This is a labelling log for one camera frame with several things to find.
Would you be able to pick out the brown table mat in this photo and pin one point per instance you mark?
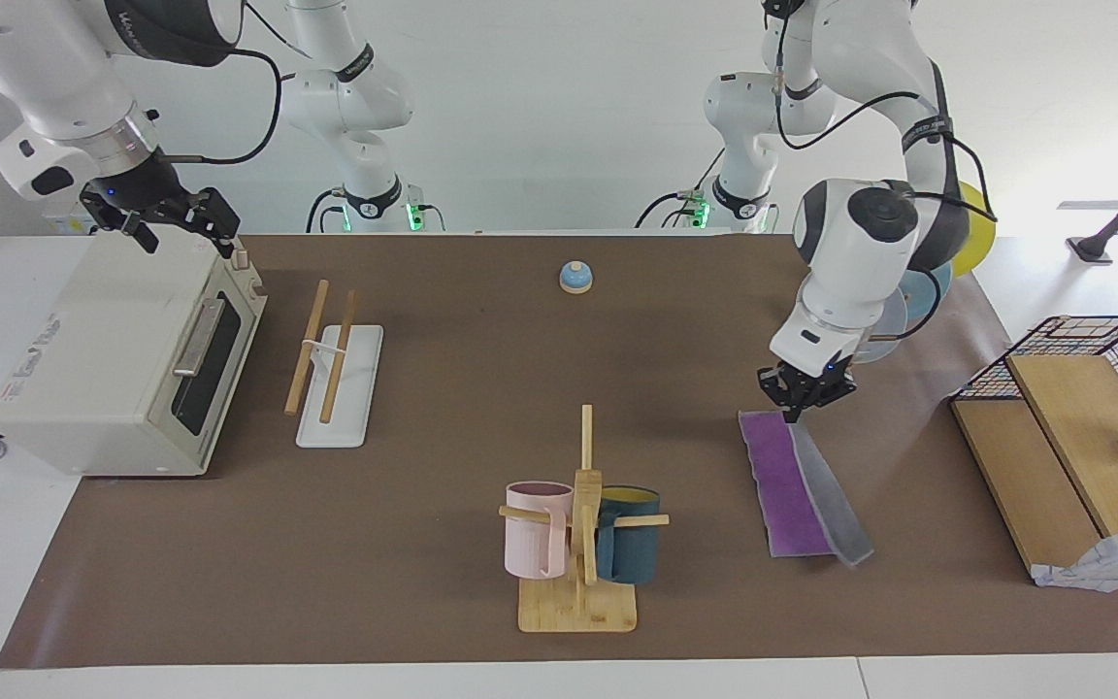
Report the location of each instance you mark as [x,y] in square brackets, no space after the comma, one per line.
[443,563]

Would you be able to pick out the wooden mug tree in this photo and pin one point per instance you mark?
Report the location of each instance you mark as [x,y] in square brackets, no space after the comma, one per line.
[578,607]

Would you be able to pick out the yellow plate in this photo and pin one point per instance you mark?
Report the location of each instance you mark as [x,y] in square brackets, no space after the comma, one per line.
[976,228]

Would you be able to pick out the pink mug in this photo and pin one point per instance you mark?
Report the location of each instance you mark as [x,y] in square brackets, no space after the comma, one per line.
[530,544]

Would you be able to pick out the wooden shelf box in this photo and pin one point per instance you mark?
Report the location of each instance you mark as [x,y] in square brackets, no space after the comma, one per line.
[1035,476]

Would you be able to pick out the grey plate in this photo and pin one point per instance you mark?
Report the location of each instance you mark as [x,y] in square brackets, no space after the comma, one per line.
[884,330]

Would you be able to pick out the beige toaster oven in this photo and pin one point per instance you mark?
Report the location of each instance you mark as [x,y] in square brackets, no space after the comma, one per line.
[103,359]

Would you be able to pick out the white towel rack wooden bars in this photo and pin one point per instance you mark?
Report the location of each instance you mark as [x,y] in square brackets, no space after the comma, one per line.
[345,388]

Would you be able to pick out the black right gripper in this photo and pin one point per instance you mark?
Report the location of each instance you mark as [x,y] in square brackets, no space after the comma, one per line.
[137,189]

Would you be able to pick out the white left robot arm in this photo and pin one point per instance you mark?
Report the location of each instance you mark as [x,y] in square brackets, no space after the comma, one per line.
[860,282]

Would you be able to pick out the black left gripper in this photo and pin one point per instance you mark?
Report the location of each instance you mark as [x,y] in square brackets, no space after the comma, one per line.
[811,379]

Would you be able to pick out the blue round call bell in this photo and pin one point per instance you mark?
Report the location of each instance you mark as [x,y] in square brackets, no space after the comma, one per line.
[575,280]

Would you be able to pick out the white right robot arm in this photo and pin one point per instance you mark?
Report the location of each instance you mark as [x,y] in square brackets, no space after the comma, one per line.
[45,78]

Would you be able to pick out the white socket box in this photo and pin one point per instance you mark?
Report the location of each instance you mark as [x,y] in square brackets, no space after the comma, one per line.
[64,223]

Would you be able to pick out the light blue plate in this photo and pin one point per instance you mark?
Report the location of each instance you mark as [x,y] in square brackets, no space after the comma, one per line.
[928,291]

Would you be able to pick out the dark teal mug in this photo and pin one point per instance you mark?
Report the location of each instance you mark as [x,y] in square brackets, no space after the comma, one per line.
[632,549]

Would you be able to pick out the purple and grey towel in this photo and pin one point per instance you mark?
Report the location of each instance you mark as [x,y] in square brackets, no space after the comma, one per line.
[792,485]

